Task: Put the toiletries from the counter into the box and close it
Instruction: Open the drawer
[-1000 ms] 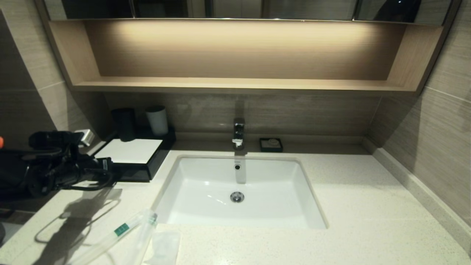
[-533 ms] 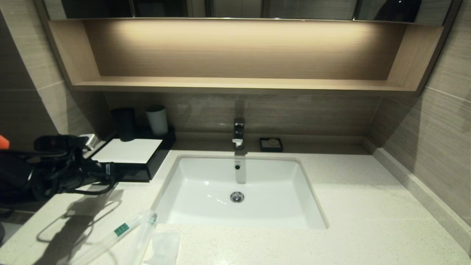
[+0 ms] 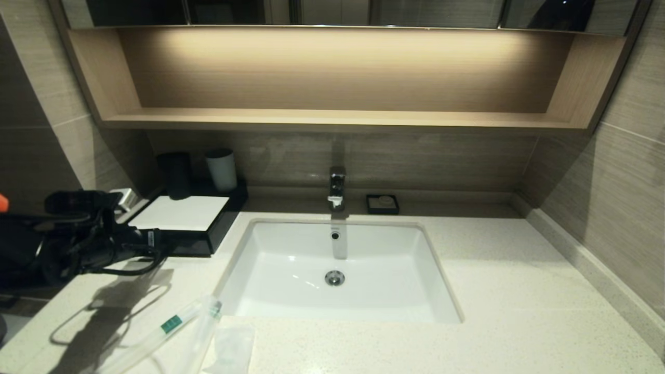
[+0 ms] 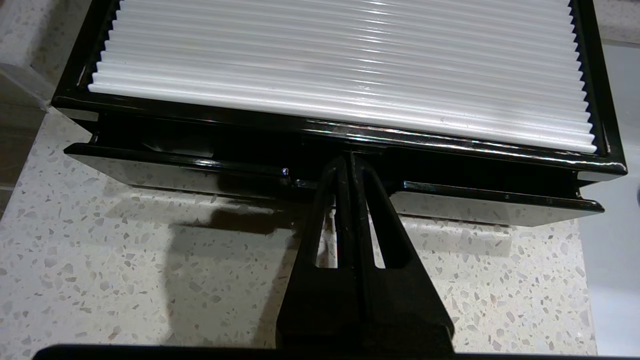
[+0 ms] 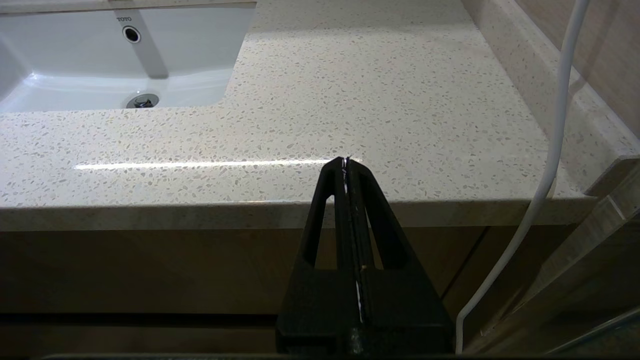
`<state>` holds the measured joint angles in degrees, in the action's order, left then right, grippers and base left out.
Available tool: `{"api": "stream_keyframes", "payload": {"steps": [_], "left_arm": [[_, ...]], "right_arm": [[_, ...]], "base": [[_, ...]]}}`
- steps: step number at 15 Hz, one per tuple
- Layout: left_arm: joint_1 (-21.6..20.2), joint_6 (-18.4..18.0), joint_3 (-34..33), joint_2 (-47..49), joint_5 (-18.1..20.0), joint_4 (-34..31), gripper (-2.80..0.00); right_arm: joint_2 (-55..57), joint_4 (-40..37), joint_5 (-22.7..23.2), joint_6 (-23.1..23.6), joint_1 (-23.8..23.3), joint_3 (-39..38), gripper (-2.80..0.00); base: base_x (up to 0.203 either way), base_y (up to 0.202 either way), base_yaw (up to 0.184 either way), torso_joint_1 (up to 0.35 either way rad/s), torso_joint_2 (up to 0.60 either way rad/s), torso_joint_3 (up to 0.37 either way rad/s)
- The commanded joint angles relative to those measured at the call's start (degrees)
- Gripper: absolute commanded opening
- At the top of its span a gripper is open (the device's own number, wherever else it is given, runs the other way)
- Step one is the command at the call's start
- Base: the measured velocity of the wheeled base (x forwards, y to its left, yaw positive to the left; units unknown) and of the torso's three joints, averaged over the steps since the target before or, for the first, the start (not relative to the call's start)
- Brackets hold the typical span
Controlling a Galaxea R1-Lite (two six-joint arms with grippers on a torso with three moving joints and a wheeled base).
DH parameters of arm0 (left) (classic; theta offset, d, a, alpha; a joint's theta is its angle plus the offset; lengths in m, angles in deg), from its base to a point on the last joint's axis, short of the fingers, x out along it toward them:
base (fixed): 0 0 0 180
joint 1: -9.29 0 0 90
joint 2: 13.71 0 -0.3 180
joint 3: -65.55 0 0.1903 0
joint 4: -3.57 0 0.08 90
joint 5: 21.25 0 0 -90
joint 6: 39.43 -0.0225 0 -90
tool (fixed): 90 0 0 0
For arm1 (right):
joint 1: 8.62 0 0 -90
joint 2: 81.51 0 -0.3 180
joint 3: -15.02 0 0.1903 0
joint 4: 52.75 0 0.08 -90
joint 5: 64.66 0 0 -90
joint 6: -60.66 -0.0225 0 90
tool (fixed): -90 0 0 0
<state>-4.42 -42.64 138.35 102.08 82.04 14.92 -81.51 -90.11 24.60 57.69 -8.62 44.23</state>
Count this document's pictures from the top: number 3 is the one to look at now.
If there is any black amenity box with drawer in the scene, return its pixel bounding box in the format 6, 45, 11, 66
122, 179, 249, 258

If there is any white ceramic sink basin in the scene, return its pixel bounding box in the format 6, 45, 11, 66
214, 218, 464, 325

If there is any black plastic cup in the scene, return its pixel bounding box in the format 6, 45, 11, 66
157, 152, 193, 201

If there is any packaged toothbrush with green label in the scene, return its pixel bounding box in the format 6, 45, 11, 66
101, 296, 223, 374

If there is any chrome faucet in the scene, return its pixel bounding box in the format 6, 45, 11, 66
327, 166, 348, 211

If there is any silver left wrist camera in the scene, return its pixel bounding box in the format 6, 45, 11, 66
110, 188, 137, 211

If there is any wooden wall shelf niche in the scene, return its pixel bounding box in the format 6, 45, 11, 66
49, 23, 642, 136

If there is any mirror cabinet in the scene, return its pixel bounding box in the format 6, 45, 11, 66
60, 0, 653, 34

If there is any black square soap dish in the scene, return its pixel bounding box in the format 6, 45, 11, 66
366, 194, 400, 215

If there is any grey plastic cup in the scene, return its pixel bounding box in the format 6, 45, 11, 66
205, 149, 238, 193

